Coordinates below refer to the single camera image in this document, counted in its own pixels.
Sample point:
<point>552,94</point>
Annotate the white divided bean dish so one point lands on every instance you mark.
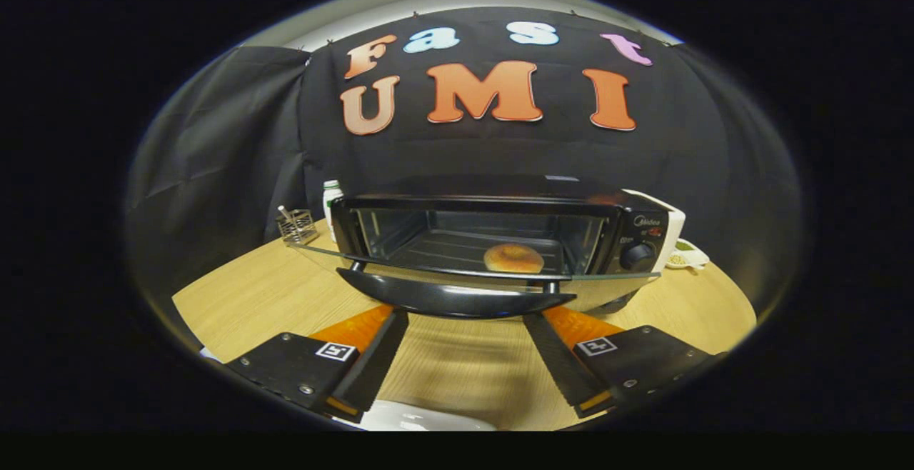
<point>689,256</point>

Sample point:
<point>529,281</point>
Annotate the white bottle green cap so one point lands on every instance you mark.
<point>330,198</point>

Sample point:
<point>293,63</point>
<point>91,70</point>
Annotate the black toaster oven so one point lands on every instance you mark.
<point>643,231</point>

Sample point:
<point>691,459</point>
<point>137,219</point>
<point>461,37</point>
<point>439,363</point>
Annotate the white paper sheet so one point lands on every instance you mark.
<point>210,354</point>

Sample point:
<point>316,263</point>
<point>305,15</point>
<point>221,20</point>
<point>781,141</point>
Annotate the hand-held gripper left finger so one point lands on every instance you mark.
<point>371,363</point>

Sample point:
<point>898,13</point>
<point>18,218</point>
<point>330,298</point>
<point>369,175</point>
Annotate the brown bagel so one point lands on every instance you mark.
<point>514,259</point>

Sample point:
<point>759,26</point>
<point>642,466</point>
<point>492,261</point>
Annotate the white plate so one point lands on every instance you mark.
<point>421,418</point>

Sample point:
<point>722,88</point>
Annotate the white bread toaster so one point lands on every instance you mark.
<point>675,234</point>

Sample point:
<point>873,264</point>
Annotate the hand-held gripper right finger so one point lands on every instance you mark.
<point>560,363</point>

